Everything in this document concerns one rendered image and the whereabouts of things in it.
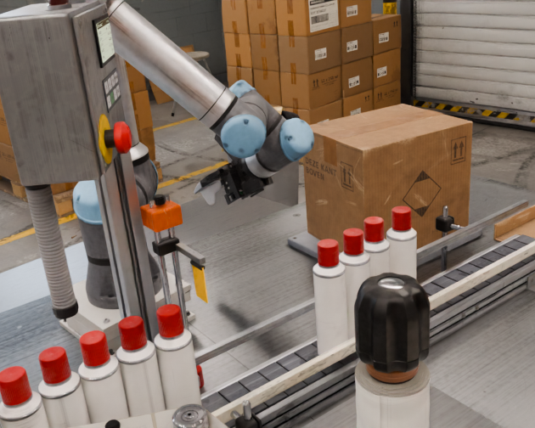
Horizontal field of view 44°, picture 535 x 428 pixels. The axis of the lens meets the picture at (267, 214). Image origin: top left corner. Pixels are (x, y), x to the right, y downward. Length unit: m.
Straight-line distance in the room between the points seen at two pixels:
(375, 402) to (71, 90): 0.48
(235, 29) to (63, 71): 4.27
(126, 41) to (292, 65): 3.56
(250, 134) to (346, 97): 3.82
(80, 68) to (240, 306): 0.75
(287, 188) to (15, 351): 2.40
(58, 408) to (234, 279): 0.70
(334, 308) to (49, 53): 0.58
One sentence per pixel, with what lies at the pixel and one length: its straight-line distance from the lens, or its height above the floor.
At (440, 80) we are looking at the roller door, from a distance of 5.77.
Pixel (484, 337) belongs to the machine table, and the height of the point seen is 0.83.
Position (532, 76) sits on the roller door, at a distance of 5.37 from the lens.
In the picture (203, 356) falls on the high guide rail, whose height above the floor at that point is 0.96.
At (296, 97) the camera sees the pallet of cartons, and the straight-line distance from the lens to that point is 4.69.
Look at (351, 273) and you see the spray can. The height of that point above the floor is 1.02.
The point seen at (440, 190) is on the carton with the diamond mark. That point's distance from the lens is 1.52.
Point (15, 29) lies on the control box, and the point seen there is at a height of 1.46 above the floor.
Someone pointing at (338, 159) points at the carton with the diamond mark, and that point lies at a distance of 1.43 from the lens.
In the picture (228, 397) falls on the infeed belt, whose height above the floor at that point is 0.88.
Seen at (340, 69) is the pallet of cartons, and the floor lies 0.61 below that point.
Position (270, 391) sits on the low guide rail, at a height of 0.91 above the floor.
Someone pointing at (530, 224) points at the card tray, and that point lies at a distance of 1.73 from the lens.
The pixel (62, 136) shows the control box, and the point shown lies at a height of 1.34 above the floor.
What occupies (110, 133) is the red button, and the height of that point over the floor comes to 1.33.
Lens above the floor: 1.53
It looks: 23 degrees down
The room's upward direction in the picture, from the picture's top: 5 degrees counter-clockwise
